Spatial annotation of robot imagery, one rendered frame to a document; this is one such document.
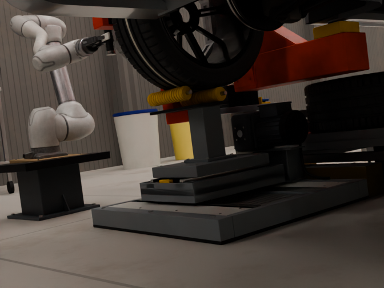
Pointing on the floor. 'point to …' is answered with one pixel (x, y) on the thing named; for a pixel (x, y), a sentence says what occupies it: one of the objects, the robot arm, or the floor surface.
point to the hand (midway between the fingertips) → (110, 36)
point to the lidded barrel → (138, 138)
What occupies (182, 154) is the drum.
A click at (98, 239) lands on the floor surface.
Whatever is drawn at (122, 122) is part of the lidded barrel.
